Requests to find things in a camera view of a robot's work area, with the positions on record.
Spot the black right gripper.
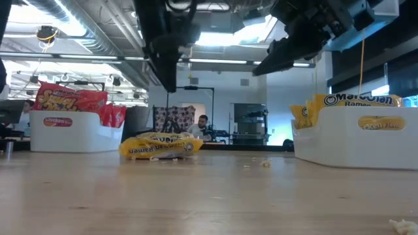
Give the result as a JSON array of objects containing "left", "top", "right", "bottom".
[{"left": 252, "top": 0, "right": 376, "bottom": 78}]

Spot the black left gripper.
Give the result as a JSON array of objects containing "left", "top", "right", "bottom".
[{"left": 133, "top": 0, "right": 202, "bottom": 94}]

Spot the Saucy Noods noodle pack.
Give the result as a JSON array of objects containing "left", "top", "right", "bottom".
[
  {"left": 33, "top": 81, "right": 110, "bottom": 114},
  {"left": 97, "top": 103, "right": 127, "bottom": 129}
]

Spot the white plastic bin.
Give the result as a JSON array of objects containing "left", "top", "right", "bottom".
[
  {"left": 291, "top": 106, "right": 418, "bottom": 171},
  {"left": 29, "top": 110, "right": 125, "bottom": 153}
]

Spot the patterned fabric panel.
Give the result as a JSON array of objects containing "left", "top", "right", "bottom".
[{"left": 152, "top": 104, "right": 197, "bottom": 134}]

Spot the dark grey chair back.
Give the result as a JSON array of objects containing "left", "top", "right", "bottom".
[{"left": 122, "top": 105, "right": 151, "bottom": 141}]

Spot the person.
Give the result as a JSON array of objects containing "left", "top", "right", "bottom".
[
  {"left": 14, "top": 99, "right": 36, "bottom": 137},
  {"left": 187, "top": 114, "right": 213, "bottom": 142}
]

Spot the black equipment cabinet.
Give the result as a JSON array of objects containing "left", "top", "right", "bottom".
[{"left": 233, "top": 102, "right": 270, "bottom": 147}]

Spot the black monitor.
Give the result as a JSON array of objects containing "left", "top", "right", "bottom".
[{"left": 0, "top": 99, "right": 26, "bottom": 125}]

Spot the white crumpled scrap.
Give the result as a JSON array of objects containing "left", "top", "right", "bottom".
[{"left": 388, "top": 218, "right": 418, "bottom": 235}]

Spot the black background rig frame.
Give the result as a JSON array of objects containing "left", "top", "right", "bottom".
[
  {"left": 165, "top": 86, "right": 216, "bottom": 134},
  {"left": 54, "top": 80, "right": 106, "bottom": 94}
]

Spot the long ceiling light rail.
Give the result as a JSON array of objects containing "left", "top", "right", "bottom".
[{"left": 0, "top": 52, "right": 316, "bottom": 69}]

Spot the yellow hanging cord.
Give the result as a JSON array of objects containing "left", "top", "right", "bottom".
[{"left": 357, "top": 29, "right": 366, "bottom": 96}]

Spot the ceiling cord reel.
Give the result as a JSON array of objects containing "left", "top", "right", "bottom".
[{"left": 35, "top": 25, "right": 59, "bottom": 45}]

